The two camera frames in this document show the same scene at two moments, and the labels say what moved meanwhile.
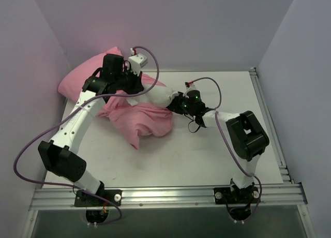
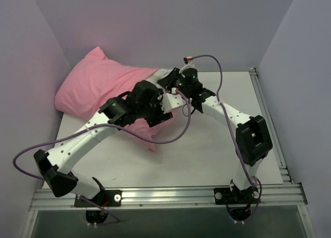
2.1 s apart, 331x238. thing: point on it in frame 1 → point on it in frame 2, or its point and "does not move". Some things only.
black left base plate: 97,209 does not move
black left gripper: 135,85 → 159,118
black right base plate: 238,201 does not move
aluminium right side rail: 271,130 does not move
